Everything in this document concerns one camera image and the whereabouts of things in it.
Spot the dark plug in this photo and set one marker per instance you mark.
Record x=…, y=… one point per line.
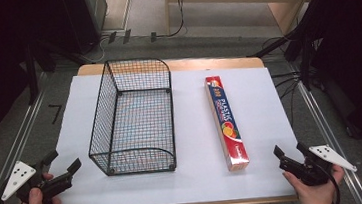
x=126, y=36
x=153, y=37
x=112, y=37

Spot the aluminium floor rail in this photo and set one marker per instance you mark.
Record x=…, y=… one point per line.
x=9, y=148
x=333, y=141

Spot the person's right hand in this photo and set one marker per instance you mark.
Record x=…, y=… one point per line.
x=315, y=196

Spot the dark metal stand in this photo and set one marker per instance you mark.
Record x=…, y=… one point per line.
x=32, y=72
x=303, y=53

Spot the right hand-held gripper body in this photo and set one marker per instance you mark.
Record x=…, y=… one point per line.
x=325, y=158

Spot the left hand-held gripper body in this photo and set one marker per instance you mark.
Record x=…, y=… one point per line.
x=18, y=178

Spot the red plastic wrap box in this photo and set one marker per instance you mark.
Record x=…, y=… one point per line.
x=226, y=117

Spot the white paper table sheet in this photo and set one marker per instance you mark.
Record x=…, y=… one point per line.
x=204, y=153

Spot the dark cabinet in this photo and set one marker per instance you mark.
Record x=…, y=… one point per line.
x=87, y=17

